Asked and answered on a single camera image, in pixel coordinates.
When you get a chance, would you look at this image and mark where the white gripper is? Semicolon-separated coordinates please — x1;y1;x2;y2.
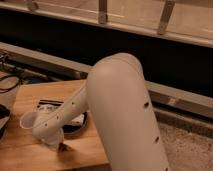
41;129;64;147

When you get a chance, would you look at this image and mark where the dark red pepper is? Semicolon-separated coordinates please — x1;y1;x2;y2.
58;143;68;152

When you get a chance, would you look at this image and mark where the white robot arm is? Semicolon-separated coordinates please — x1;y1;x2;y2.
33;53;171;171

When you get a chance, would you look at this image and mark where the black round plate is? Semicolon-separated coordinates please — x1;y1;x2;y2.
63;112;88;134

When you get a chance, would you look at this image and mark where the white paper cup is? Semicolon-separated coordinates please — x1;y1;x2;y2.
19;111;37;129

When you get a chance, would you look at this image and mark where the black and white packet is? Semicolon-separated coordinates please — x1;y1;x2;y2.
37;99;62;111

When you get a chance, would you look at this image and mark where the dark object at left edge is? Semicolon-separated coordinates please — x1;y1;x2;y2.
0;104;10;139

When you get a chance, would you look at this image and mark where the black cable loop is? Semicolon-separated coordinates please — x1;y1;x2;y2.
0;75;22;94

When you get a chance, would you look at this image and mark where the metal railing post middle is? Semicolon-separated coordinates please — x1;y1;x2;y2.
98;0;107;24

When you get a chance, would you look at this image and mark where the metal railing post right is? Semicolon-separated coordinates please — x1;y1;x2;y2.
157;0;176;35

